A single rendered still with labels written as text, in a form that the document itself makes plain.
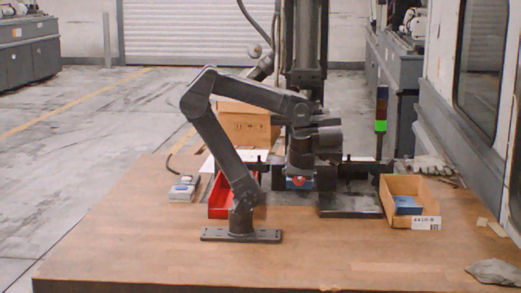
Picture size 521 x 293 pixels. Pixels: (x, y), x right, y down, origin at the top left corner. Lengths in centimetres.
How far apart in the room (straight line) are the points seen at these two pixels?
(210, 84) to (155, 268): 43
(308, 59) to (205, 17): 945
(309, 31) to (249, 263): 72
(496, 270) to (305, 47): 81
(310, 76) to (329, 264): 61
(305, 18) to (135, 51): 992
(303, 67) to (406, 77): 314
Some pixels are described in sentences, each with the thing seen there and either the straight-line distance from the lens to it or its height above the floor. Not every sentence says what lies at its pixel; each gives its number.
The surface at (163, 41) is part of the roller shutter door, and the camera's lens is 1141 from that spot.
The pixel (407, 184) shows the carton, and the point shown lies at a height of 94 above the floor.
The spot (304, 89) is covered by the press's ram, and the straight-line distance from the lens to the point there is 179.
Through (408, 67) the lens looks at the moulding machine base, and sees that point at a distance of 486.
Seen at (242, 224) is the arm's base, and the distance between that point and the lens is 148.
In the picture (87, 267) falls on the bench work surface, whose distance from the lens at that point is 142.
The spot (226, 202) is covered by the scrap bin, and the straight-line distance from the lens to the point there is 174.
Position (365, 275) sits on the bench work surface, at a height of 90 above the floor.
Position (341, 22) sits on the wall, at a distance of 1099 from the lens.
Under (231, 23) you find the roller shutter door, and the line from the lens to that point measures 1110.
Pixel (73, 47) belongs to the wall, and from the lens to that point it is 1209.
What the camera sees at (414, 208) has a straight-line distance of 168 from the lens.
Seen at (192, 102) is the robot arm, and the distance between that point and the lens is 137.
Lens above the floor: 152
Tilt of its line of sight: 16 degrees down
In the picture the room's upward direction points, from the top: straight up
